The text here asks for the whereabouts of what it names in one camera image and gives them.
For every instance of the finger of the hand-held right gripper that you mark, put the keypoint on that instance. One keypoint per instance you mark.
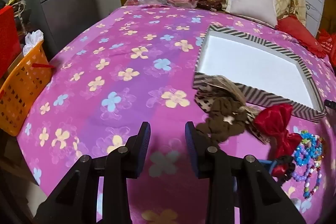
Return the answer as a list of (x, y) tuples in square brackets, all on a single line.
[(330, 103)]

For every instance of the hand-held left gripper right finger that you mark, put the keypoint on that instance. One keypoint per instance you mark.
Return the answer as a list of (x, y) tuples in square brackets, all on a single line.
[(191, 146)]

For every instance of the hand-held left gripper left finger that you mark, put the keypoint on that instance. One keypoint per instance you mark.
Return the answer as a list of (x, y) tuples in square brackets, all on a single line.
[(143, 146)]

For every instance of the brown scrunchie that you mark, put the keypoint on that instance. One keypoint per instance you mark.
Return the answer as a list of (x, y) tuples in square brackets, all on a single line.
[(223, 119)]

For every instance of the leopard print hair bow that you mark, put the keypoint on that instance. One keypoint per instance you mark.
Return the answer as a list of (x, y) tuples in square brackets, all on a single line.
[(207, 100)]

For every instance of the red satin hair bow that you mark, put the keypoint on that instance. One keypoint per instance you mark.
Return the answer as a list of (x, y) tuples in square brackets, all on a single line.
[(273, 121)]

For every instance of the black scrunchie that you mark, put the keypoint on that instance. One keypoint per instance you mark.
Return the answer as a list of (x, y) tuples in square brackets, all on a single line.
[(287, 161)]

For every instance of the striped cardboard box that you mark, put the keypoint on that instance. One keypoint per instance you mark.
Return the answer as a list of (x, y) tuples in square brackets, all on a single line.
[(249, 66)]

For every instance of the red shopping bag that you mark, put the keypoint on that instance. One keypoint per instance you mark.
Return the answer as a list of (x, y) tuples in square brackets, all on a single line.
[(328, 45)]

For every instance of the red frilled cushion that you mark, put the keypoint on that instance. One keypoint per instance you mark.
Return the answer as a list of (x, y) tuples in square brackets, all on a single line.
[(296, 29)]

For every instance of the pink floral bedsheet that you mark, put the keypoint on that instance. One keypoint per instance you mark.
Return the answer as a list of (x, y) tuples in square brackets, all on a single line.
[(105, 69)]

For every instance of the red stick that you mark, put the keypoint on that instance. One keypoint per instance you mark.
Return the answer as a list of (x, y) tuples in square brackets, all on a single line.
[(43, 65)]

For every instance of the white pillow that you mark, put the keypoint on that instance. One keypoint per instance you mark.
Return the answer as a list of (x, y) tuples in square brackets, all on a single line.
[(249, 1)]

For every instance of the orange plastic basket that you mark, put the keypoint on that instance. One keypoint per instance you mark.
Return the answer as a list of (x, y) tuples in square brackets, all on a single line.
[(21, 90)]

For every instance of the white plastic bag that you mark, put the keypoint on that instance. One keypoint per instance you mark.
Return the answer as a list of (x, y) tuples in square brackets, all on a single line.
[(32, 39)]

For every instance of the red paper bag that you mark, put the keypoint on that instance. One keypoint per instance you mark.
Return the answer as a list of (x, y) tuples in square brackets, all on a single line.
[(8, 37)]

